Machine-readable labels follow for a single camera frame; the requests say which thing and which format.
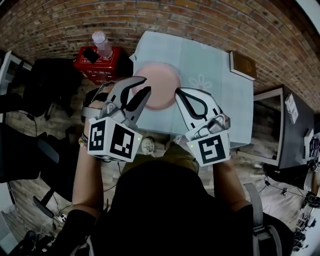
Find red box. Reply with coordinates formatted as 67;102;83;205
73;46;123;86

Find light blue flower-print tablecloth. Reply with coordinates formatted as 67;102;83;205
128;31;255;151

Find person's left hand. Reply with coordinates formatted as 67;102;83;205
90;80;117;110

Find brown hardcover book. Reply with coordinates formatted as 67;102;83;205
229;50;258;81

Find person's black shirt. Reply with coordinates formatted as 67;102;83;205
59;159;296;256

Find left hand-held gripper black cable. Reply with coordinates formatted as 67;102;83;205
101;158;123;174

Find black phone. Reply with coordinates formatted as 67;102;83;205
83;48;100;64

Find person's left forearm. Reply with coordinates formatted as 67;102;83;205
71;133;105;214

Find clear bottle with pale cap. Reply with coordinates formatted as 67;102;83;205
91;31;113;59

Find white printed carton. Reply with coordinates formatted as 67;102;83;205
284;93;300;124

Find grey backpack strap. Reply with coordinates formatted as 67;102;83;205
243;182;281;256

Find pink big plate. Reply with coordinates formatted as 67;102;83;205
131;62;181;112

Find person's khaki trousers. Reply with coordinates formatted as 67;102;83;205
119;142;201;176

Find dark desk with white frame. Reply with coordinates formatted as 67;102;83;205
252;84;316;171

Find white flat box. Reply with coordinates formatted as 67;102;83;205
303;128;315;161

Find beige sneaker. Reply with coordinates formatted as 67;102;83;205
164;134;183;151
141;136;156;158

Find person's right forearm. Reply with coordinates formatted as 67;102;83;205
212;157;248;214

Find black office chair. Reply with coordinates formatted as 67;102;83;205
22;58;83;118
0;122;61;218

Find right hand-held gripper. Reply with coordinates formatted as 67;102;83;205
173;86;233;168

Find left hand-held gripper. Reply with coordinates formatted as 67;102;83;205
81;75;153;164

